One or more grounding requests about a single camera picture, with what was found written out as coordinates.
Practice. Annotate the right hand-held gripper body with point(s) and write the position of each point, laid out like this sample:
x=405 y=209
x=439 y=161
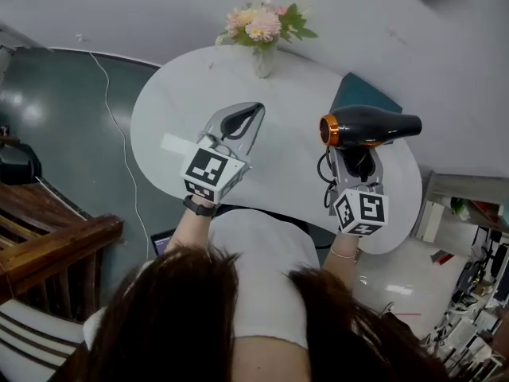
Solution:
x=364 y=211

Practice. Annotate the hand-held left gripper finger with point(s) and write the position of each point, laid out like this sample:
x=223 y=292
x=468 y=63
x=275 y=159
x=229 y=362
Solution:
x=216 y=114
x=254 y=137

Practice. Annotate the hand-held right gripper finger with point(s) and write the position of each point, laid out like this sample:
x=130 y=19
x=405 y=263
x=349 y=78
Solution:
x=337 y=165
x=379 y=169

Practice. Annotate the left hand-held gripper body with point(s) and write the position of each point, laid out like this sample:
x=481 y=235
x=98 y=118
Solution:
x=207 y=169

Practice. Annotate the white curved table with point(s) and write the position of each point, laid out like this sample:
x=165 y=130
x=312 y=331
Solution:
x=191 y=94

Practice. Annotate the black orange hair dryer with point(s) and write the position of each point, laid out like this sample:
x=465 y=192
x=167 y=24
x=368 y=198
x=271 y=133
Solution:
x=370 y=127

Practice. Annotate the person's left forearm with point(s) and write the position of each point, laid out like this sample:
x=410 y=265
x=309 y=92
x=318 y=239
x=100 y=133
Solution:
x=189 y=231

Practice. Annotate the person's right forearm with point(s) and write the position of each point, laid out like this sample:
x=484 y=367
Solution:
x=340 y=267

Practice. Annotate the white paper slip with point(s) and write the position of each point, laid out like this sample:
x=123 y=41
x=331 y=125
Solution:
x=179 y=145

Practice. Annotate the black wristband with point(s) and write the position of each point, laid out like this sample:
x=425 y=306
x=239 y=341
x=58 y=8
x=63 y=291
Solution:
x=199 y=207

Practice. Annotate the white box in cabinet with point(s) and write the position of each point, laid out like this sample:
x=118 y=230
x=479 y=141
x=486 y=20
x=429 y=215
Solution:
x=429 y=221

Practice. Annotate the white ribbed vase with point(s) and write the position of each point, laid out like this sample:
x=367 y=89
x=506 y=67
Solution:
x=263 y=64

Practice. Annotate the person's black skirt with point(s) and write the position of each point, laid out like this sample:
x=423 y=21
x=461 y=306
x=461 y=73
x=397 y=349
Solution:
x=286 y=221

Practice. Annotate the laptop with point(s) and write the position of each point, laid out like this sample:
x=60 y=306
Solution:
x=162 y=243

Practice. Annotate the dark green bottle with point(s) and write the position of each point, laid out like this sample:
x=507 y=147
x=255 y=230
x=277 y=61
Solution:
x=460 y=207

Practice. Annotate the pink flower bouquet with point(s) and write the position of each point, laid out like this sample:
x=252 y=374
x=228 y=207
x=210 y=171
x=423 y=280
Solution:
x=258 y=24

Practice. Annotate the person's white shirt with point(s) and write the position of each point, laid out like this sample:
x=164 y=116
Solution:
x=270 y=261

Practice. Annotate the brown wooden stair railing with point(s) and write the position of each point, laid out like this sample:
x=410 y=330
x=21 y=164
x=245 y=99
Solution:
x=51 y=245

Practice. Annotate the black office chair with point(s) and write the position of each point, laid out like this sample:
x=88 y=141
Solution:
x=18 y=165

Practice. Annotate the white striped steps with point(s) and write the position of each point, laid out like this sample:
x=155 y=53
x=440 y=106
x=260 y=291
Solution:
x=36 y=332

